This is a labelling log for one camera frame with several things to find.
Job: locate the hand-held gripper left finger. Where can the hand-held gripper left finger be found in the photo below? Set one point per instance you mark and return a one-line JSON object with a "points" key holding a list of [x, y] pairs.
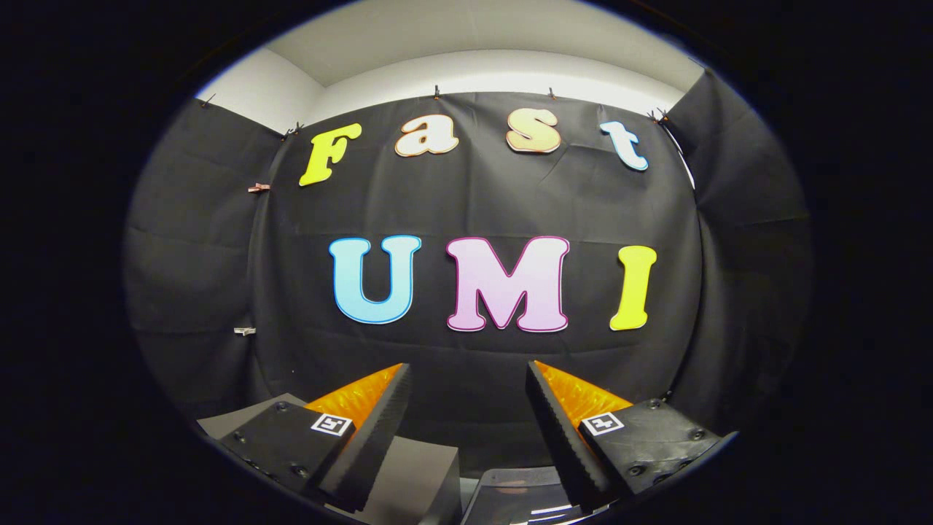
{"points": [[375, 437]]}

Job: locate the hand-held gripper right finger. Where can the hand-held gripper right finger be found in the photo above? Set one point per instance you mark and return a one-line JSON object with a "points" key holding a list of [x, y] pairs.
{"points": [[561, 437]]}

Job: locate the grey washing machine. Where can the grey washing machine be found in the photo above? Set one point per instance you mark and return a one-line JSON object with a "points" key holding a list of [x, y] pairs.
{"points": [[466, 514]]}

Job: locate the grey stand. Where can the grey stand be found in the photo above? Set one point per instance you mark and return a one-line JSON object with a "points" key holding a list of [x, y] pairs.
{"points": [[415, 481]]}

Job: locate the black backdrop cloth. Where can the black backdrop cloth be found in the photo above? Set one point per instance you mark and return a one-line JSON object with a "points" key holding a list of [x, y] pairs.
{"points": [[474, 197]]}

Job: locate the row of black clips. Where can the row of black clips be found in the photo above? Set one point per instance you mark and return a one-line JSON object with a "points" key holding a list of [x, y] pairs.
{"points": [[436, 92]]}

